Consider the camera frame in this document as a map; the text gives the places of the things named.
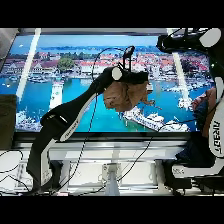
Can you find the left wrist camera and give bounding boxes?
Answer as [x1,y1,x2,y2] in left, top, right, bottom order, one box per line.
[121,45,136,73]

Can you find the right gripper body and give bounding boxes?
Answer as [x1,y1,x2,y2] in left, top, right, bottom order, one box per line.
[156,33,179,55]

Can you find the olive garment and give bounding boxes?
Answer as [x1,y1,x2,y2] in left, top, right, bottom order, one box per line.
[0,93,18,150]

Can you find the brown trousers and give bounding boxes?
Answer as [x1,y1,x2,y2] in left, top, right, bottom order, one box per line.
[102,79,158,113]

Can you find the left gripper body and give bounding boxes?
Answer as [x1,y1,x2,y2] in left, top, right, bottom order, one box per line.
[123,69,150,86]

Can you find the black cable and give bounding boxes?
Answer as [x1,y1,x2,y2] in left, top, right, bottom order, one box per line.
[0,149,33,194]
[49,47,126,196]
[116,118,198,184]

